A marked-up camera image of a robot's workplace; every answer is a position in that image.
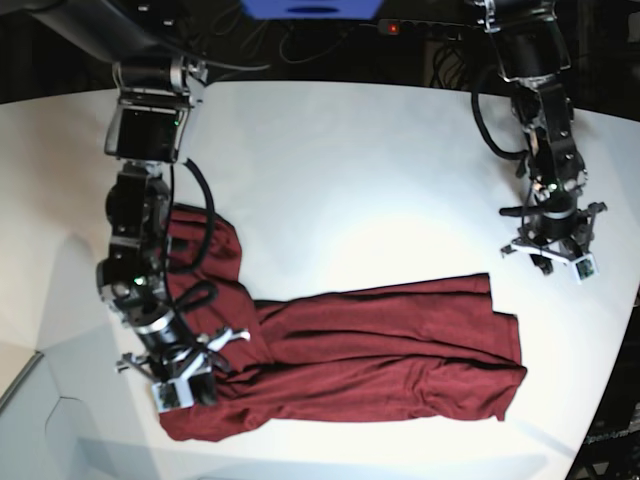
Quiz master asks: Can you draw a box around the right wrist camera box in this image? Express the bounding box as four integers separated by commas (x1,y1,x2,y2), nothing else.
151,378,195,413

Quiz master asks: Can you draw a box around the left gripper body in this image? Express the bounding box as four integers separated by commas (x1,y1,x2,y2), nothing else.
499,202,608,275

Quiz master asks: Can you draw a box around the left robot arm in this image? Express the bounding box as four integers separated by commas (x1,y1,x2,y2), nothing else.
471,1,607,283

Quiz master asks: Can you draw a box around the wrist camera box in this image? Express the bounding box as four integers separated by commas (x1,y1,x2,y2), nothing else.
151,378,195,413
570,253,599,284

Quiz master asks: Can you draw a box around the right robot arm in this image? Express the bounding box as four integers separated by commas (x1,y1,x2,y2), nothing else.
24,1,249,413

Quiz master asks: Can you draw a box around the black power strip red light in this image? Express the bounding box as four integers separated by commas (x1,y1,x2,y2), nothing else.
376,18,479,42

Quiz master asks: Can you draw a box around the blue box at top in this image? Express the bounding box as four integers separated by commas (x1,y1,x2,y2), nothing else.
241,0,383,20

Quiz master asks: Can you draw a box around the dark red t-shirt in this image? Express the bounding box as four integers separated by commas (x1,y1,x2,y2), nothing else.
159,219,527,442

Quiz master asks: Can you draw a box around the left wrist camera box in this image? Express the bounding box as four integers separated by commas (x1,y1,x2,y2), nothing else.
570,253,599,284

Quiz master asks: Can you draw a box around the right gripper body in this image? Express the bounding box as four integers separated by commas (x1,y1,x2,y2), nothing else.
115,327,250,405

